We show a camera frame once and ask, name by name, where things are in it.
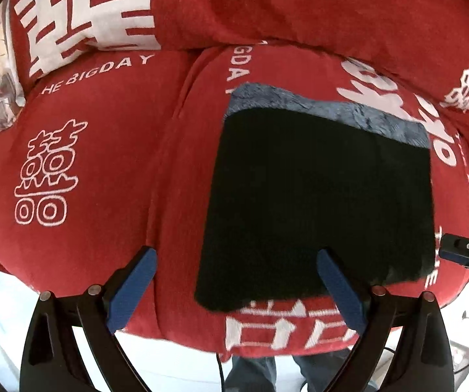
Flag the red folded quilt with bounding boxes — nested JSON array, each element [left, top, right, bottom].
[[9, 0, 469, 138]]

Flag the person's left jeans leg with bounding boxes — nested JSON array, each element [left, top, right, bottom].
[[225, 357, 277, 392]]

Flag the black cable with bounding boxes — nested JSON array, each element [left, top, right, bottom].
[[216, 352, 226, 392]]

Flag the black pants with grey waistband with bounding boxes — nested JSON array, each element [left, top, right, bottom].
[[195, 83, 435, 312]]

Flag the person's right jeans leg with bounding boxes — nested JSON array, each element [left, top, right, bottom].
[[293, 348, 350, 392]]

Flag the red bedspread with white characters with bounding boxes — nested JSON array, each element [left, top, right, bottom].
[[0, 44, 469, 357]]

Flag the person's jeans leg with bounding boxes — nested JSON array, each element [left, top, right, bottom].
[[225, 357, 277, 392], [293, 348, 350, 392]]

